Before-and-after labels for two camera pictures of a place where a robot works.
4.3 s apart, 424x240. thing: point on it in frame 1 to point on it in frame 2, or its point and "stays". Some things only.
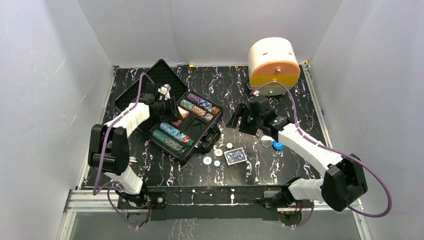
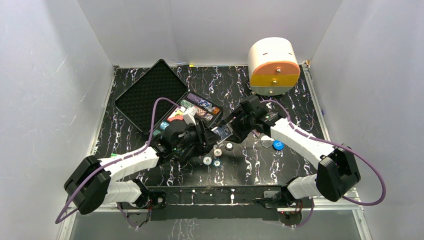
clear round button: (266, 141) stays
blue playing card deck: (235, 156) to (222, 131)
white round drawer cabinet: (273, 59) stays
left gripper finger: (174, 109) to (206, 134)
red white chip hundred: (218, 152) stays
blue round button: (277, 145) stays
